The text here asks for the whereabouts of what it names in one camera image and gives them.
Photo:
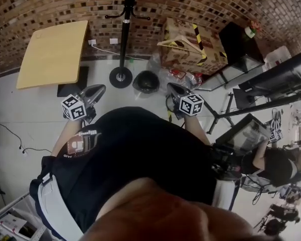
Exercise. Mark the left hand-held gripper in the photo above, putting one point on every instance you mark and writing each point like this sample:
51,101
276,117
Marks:
76,108

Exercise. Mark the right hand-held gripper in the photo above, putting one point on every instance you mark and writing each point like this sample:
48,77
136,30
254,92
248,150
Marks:
190,104

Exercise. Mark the wooden clothes hanger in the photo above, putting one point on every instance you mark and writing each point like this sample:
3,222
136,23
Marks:
185,39

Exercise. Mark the black metal coat rack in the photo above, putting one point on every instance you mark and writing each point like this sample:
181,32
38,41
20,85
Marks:
123,41

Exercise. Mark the person's right forearm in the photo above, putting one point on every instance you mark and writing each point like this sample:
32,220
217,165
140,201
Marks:
197,129

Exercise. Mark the person's left forearm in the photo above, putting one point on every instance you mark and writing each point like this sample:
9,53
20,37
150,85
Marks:
65,137

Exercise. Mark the yellow black tape strip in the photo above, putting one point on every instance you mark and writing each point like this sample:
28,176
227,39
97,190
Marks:
170,115

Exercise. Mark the clear plastic bag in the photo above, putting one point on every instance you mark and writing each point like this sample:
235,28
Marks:
165,70

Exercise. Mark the black round helmet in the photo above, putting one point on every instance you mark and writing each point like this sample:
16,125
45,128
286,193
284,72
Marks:
146,81

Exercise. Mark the printed cardboard box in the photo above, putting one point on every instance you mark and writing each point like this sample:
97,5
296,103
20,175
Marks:
210,49

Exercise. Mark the light wooden table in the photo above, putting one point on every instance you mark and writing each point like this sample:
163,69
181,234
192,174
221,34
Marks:
52,54

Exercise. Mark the black framed screen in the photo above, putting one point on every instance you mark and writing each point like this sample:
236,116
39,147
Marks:
243,134

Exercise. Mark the person's black shirt torso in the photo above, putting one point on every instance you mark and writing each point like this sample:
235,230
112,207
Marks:
140,149

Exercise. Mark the black cabinet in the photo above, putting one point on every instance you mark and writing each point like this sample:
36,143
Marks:
237,43

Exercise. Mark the black desk with monitor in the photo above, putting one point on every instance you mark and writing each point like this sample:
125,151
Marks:
278,81

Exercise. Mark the small potted plant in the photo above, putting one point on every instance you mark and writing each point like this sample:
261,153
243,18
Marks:
252,30

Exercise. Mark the white plastic storage box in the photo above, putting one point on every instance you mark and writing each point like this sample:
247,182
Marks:
277,56

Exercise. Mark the person's chin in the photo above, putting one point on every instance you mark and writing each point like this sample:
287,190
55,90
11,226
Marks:
165,210

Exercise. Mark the white metal shelf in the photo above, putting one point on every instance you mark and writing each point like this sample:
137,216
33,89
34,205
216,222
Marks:
10,222

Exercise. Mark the white wall socket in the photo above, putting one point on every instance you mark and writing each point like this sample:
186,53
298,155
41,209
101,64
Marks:
114,41
92,42

